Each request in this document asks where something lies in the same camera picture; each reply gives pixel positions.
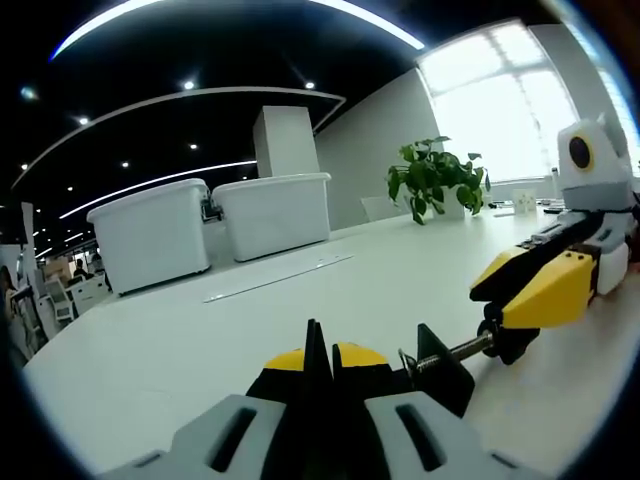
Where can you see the potted green plant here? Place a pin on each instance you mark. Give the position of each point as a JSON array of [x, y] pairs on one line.
[[435, 170]]

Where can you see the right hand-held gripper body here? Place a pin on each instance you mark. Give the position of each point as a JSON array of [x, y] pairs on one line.
[[600, 170]]

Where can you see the white storage box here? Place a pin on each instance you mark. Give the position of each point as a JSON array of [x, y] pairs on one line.
[[150, 240], [275, 220]]

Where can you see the white pillar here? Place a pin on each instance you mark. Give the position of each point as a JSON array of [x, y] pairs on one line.
[[285, 145]]

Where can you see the long curved ceiling light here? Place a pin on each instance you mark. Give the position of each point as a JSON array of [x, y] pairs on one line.
[[395, 32]]

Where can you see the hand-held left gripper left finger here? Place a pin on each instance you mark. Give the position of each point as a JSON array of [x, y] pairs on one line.
[[200, 435]]

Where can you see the white bottle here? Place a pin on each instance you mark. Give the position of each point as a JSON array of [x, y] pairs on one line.
[[554, 182]]

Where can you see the small white dotted box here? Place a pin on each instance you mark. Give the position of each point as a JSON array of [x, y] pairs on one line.
[[525, 200]]

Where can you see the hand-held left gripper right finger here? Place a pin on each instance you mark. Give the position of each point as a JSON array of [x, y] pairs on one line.
[[460, 440]]

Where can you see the window with blinds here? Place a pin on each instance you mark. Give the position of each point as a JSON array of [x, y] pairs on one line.
[[500, 110]]

